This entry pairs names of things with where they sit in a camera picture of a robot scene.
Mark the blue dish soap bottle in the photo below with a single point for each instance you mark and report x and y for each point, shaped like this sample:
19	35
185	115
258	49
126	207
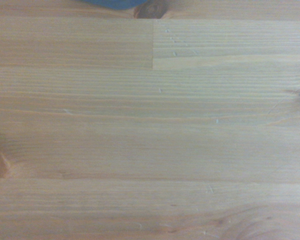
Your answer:
115	3

